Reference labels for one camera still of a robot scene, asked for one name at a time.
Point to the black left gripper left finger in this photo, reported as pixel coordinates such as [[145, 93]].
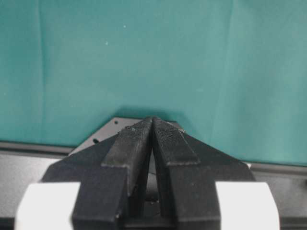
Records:
[[112, 175]]

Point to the green table cloth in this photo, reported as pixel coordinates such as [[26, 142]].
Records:
[[232, 73]]

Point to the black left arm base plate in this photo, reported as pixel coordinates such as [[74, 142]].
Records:
[[96, 141]]

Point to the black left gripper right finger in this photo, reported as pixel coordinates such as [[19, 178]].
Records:
[[186, 171]]

